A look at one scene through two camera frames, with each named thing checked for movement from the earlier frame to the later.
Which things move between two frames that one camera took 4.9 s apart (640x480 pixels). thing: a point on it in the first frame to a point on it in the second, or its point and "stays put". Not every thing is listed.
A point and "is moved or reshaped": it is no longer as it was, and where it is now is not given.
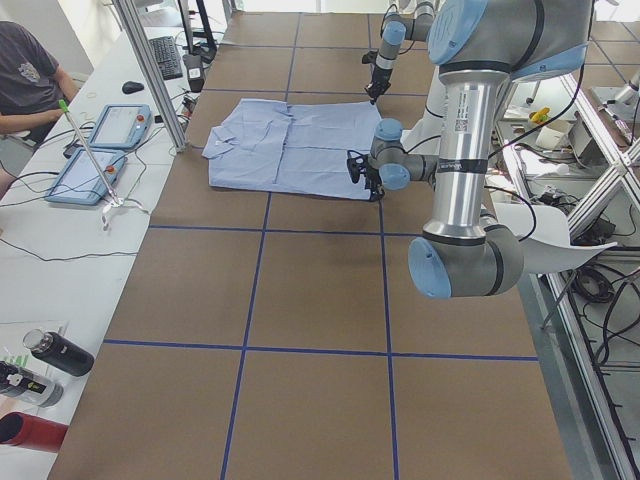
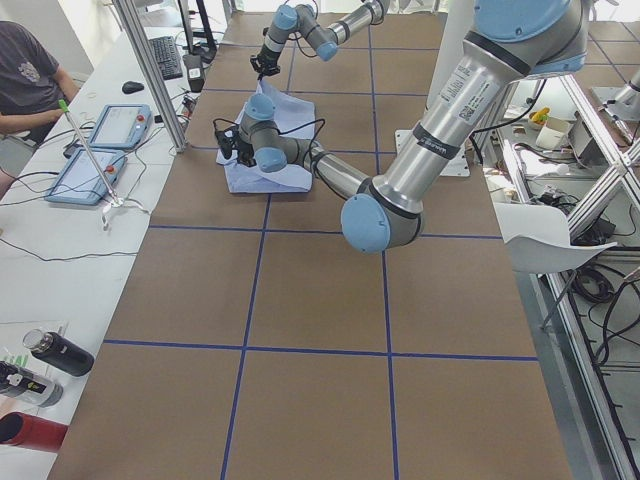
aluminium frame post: [151, 65] stays put
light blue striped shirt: [257, 144] is moved or reshaped
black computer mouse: [131, 87] stays put
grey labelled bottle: [29, 386] stays put
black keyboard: [167, 55] stays put
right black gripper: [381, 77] to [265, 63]
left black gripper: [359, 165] to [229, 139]
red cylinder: [31, 432] stays put
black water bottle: [59, 352] stays put
